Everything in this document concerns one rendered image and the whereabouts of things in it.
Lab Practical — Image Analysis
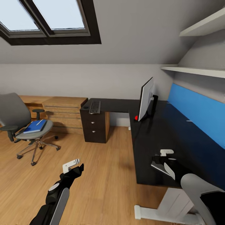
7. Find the keyboard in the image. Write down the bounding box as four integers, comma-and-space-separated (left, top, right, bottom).
89, 101, 101, 113

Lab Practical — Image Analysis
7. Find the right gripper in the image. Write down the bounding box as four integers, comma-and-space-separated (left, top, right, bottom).
152, 155, 171, 165

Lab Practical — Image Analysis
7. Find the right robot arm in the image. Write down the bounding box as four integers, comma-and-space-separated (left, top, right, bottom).
152, 149, 225, 225

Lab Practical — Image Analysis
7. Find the folder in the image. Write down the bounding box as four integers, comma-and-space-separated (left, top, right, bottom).
23, 120, 47, 134

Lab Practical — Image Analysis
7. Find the monitor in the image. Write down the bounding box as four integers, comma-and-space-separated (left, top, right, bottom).
134, 77, 158, 121

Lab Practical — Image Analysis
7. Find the swivel chair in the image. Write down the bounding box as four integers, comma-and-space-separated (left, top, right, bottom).
0, 93, 59, 166

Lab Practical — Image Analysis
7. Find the notebook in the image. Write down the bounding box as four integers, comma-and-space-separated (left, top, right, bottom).
151, 162, 170, 176

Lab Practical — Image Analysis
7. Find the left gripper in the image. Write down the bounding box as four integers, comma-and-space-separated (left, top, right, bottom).
60, 164, 84, 183

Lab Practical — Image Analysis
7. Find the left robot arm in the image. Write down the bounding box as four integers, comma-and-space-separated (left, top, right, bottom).
29, 159, 84, 225

